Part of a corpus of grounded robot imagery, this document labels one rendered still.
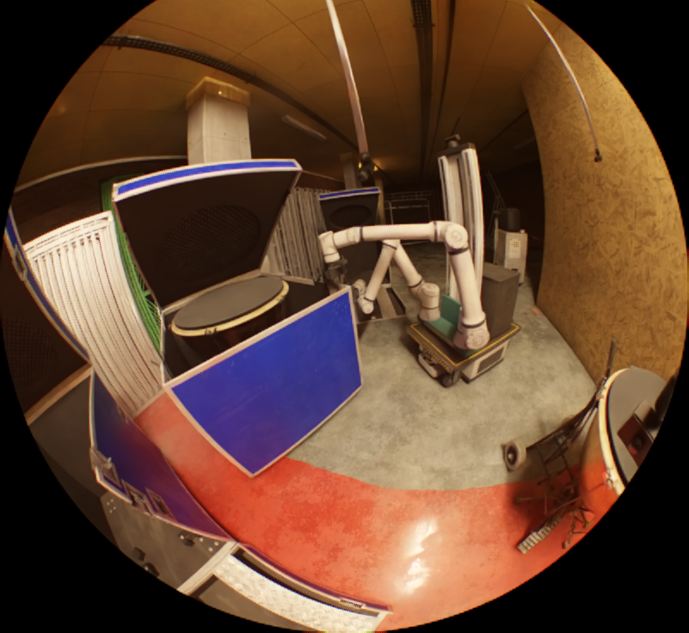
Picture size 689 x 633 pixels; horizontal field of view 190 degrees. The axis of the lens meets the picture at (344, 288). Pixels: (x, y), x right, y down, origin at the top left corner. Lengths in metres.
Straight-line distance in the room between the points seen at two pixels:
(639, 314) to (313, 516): 2.51
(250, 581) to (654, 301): 2.74
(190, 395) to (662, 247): 2.68
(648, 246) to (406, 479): 2.25
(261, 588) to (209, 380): 1.13
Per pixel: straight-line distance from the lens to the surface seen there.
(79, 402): 1.78
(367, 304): 1.53
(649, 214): 2.06
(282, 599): 1.39
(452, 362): 1.57
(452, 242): 1.04
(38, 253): 2.72
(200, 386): 0.88
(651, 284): 2.04
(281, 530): 1.45
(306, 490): 1.45
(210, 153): 2.26
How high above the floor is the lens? 1.35
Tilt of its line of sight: 20 degrees down
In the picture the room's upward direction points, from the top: 9 degrees counter-clockwise
